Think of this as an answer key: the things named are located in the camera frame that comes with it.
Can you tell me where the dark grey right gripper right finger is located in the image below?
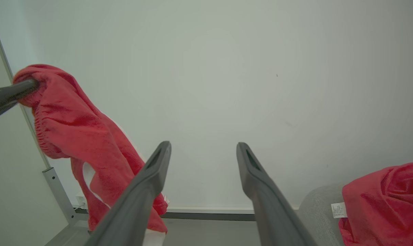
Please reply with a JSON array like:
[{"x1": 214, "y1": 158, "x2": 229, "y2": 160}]
[{"x1": 236, "y1": 142, "x2": 318, "y2": 246}]

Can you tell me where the grey metal frame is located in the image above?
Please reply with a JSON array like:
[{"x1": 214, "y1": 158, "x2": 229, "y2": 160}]
[{"x1": 0, "y1": 5, "x2": 91, "y2": 246}]

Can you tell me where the red fleece garment with label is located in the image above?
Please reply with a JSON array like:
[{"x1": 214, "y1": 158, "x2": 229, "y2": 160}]
[{"x1": 331, "y1": 162, "x2": 413, "y2": 246}]

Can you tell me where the dark baseboard with white trim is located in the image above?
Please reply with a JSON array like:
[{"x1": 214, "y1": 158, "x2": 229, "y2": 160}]
[{"x1": 74, "y1": 206, "x2": 300, "y2": 222}]

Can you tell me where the grey cloth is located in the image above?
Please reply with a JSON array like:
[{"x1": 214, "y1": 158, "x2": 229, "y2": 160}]
[{"x1": 297, "y1": 182, "x2": 346, "y2": 246}]

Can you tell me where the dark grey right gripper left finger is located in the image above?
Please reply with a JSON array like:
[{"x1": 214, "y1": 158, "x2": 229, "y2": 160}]
[{"x1": 85, "y1": 141, "x2": 172, "y2": 246}]

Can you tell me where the red and white garment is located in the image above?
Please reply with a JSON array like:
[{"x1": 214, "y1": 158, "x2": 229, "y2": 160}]
[{"x1": 13, "y1": 64, "x2": 169, "y2": 246}]

